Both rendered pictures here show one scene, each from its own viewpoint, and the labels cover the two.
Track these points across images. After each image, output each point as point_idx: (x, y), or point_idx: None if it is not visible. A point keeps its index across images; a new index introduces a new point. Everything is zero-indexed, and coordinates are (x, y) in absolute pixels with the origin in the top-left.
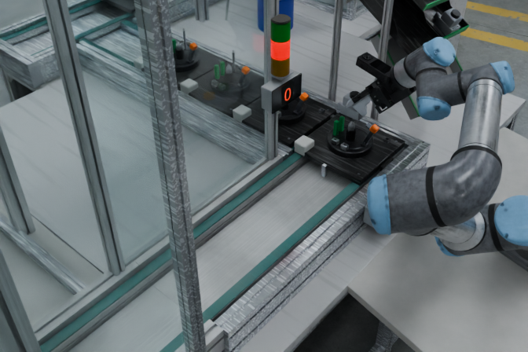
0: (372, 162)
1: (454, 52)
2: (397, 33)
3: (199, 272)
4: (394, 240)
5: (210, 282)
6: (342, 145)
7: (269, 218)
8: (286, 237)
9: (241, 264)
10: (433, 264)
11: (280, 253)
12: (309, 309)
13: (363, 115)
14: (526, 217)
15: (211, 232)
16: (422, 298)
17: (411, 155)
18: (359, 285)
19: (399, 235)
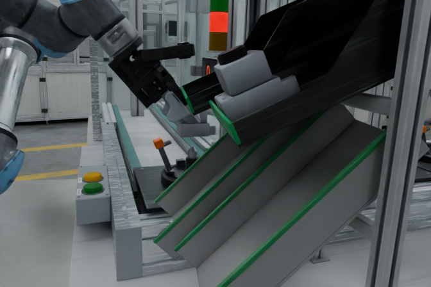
0: (146, 179)
1: None
2: None
3: (156, 137)
4: (73, 209)
5: (145, 137)
6: (180, 158)
7: (167, 156)
8: (140, 155)
9: (143, 143)
10: (18, 213)
11: (125, 141)
12: (88, 165)
13: (165, 114)
14: None
15: (181, 143)
16: (11, 195)
17: (120, 207)
18: (70, 182)
19: (72, 213)
